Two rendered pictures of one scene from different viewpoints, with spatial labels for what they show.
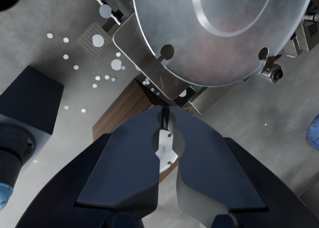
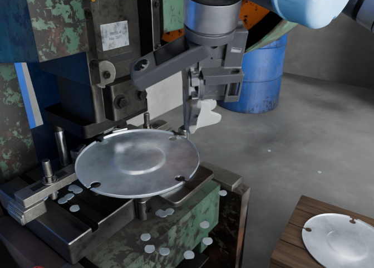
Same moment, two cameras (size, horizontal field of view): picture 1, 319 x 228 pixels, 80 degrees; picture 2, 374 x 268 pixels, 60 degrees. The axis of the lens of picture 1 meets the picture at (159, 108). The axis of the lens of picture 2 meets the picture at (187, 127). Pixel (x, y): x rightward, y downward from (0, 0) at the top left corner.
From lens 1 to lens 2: 0.50 m
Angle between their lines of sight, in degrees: 44
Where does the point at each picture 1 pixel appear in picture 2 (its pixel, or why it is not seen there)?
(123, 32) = (171, 198)
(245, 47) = (170, 146)
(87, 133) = not seen: outside the picture
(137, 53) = (183, 191)
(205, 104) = (230, 175)
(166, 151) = (334, 228)
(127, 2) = (155, 238)
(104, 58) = not seen: outside the picture
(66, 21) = not seen: outside the picture
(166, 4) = (152, 182)
